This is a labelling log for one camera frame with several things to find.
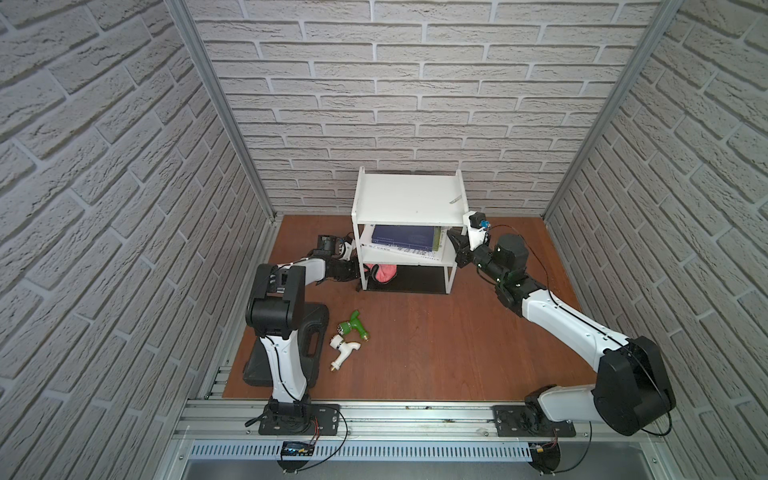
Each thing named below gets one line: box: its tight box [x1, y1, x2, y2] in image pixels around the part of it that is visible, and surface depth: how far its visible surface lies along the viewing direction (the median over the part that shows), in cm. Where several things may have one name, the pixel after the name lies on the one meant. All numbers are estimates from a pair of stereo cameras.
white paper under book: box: [362, 242, 441, 261], surface depth 87 cm
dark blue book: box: [371, 224, 441, 252], surface depth 87 cm
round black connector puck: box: [528, 442, 561, 474], surface depth 72 cm
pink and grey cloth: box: [363, 263, 398, 284], surface depth 100 cm
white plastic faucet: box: [329, 334, 361, 371], surface depth 85 cm
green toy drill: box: [338, 310, 370, 341], surface depth 89 cm
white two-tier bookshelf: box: [351, 166, 469, 294], surface depth 79 cm
